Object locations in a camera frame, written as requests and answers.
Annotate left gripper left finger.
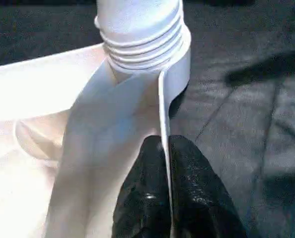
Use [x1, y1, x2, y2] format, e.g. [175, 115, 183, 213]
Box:
[111, 135, 173, 238]

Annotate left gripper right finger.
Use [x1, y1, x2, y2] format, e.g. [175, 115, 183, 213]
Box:
[168, 134, 249, 238]

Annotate white plastic table top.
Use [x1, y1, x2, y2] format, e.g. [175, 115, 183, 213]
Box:
[0, 32, 192, 238]

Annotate white plastic table leg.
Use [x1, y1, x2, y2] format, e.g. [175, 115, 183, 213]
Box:
[93, 0, 191, 75]

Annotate black work mat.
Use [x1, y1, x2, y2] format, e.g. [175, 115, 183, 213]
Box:
[0, 0, 295, 238]

